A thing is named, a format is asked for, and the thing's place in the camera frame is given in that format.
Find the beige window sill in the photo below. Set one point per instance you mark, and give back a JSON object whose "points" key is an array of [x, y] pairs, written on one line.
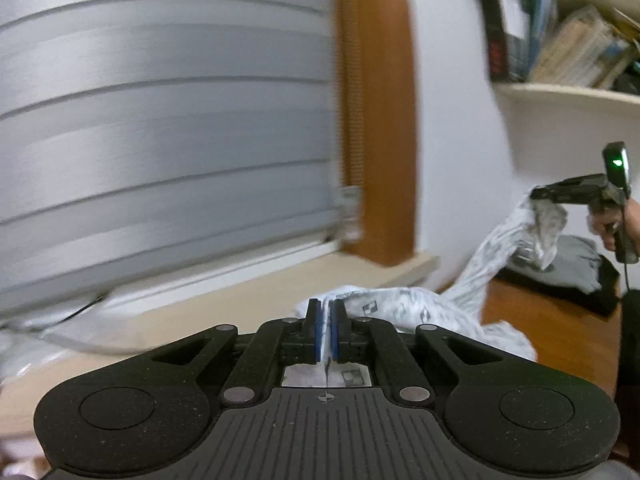
{"points": [[200, 320]]}

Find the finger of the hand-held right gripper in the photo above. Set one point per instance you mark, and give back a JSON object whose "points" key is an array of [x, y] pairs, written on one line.
{"points": [[570, 191]]}

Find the wooden window frame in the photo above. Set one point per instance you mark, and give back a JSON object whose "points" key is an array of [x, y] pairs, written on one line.
{"points": [[380, 160]]}

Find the grey window blind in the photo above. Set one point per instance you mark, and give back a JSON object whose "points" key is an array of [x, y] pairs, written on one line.
{"points": [[150, 135]]}

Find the white patterned pajama top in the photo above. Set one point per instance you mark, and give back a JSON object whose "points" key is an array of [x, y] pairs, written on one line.
{"points": [[425, 310]]}

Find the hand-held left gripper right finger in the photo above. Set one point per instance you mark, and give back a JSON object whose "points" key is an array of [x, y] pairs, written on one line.
{"points": [[338, 332]]}

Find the black folded cloth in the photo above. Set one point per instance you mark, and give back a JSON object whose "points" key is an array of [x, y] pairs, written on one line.
{"points": [[560, 292]]}

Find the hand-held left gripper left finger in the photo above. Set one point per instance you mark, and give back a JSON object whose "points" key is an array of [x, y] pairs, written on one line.
{"points": [[315, 332]]}

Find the person's right hand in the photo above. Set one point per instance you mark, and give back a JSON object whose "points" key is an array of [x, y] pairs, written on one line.
{"points": [[602, 227]]}

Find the white window rail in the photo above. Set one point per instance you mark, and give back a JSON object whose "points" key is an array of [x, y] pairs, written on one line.
{"points": [[225, 275]]}

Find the row of books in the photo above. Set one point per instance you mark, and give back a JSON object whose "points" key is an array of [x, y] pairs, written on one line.
{"points": [[575, 50]]}

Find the white bookshelf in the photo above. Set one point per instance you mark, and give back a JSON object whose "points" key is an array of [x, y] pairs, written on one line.
{"points": [[575, 96]]}

